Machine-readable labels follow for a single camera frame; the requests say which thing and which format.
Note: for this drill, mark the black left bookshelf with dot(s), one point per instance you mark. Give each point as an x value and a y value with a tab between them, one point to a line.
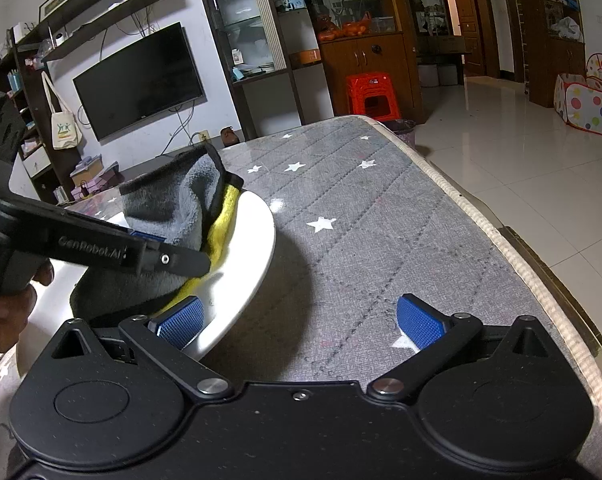
21	77

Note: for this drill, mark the red plastic stool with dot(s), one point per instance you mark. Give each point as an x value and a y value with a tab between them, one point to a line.
372	95

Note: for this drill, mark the white tote bag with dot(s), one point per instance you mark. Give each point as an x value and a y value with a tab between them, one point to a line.
65	133

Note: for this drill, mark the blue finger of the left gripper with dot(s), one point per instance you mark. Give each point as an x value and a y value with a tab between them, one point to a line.
148	237

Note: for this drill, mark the yellow grey cleaning cloth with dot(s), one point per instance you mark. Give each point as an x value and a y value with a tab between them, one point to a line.
188	202

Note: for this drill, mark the dark wooden cabinet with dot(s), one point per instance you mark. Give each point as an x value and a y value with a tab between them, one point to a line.
361	36

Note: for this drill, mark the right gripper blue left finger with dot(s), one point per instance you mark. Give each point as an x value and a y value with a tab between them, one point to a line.
162	339

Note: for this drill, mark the person left hand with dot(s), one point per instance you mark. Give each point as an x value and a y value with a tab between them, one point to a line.
15	309

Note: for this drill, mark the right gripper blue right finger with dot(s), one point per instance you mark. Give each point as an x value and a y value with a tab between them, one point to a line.
441	341

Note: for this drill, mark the black wall television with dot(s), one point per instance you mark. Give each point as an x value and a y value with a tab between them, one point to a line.
151	75

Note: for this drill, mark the polka dot play tent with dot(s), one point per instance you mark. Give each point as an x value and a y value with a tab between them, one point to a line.
578	99

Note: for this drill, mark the black glass display shelf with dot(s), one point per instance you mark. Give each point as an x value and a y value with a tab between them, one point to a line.
271	62

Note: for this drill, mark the brown shoe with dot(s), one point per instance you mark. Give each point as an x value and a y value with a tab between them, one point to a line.
229	137

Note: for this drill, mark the white shallow bowl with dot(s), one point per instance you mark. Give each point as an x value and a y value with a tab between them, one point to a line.
225	293

